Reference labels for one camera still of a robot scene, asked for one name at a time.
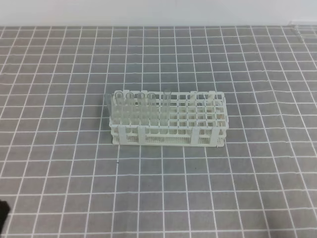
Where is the white plastic test tube rack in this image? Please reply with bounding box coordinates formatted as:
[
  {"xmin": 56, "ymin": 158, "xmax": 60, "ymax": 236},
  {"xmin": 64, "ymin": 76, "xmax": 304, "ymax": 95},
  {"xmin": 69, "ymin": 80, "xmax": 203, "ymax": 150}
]
[{"xmin": 109, "ymin": 90, "xmax": 229, "ymax": 147}]

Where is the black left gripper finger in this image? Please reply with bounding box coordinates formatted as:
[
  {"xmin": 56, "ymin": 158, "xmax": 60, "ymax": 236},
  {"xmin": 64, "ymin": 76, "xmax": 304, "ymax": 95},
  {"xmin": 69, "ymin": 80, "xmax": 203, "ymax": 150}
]
[{"xmin": 0, "ymin": 200, "xmax": 10, "ymax": 227}]

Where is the clear glass test tube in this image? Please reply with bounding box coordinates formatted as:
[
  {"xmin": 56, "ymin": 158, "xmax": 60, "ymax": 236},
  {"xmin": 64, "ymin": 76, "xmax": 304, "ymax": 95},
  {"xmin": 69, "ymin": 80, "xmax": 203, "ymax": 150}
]
[
  {"xmin": 160, "ymin": 89, "xmax": 171, "ymax": 134},
  {"xmin": 148, "ymin": 93, "xmax": 159, "ymax": 134},
  {"xmin": 114, "ymin": 91, "xmax": 124, "ymax": 124},
  {"xmin": 104, "ymin": 93, "xmax": 116, "ymax": 122},
  {"xmin": 137, "ymin": 92, "xmax": 148, "ymax": 125},
  {"xmin": 126, "ymin": 92, "xmax": 135, "ymax": 124}
]

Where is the grey checked tablecloth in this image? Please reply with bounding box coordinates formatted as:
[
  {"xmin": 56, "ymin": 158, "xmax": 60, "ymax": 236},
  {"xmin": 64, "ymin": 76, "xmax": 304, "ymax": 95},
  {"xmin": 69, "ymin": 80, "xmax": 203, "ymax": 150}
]
[{"xmin": 0, "ymin": 26, "xmax": 317, "ymax": 238}]

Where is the clear glassware at table edge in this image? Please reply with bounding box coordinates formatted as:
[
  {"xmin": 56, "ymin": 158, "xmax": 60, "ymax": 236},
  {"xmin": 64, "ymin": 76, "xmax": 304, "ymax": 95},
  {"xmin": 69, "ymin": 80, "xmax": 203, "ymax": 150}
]
[{"xmin": 290, "ymin": 20, "xmax": 317, "ymax": 42}]

